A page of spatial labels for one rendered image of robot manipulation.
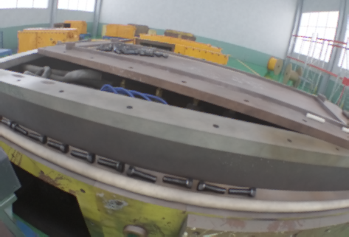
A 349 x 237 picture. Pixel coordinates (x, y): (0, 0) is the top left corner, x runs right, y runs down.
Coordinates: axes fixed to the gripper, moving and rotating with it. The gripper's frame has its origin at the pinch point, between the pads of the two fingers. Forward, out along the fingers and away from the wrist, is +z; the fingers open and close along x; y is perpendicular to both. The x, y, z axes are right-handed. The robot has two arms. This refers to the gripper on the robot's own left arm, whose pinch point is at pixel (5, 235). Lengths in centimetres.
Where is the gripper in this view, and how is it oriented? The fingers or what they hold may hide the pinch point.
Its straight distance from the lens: 32.8
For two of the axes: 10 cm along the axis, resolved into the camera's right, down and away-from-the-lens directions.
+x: -3.5, 3.3, -8.8
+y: -9.2, -2.9, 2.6
